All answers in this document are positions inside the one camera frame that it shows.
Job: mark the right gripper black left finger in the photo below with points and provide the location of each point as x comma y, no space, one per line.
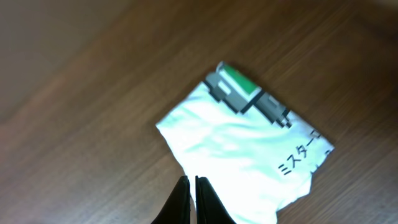
176,209

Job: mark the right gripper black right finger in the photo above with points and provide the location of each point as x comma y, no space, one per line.
210,209

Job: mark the white printed t-shirt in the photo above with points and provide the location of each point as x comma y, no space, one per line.
258,155

